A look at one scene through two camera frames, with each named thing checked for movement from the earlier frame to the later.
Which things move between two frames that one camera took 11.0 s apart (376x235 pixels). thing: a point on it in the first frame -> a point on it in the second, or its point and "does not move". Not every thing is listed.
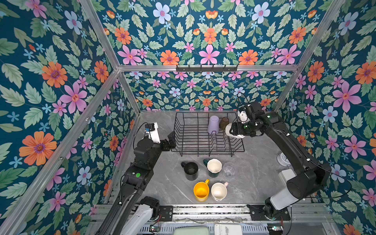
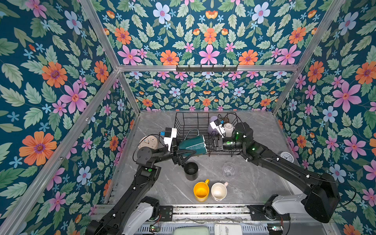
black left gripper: [167, 147] -> [176, 157]
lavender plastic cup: [213, 126] does not move
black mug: [191, 170] does not move
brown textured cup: [223, 122] does not move
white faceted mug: [227, 129] does not move
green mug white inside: [214, 166] -> [196, 144]
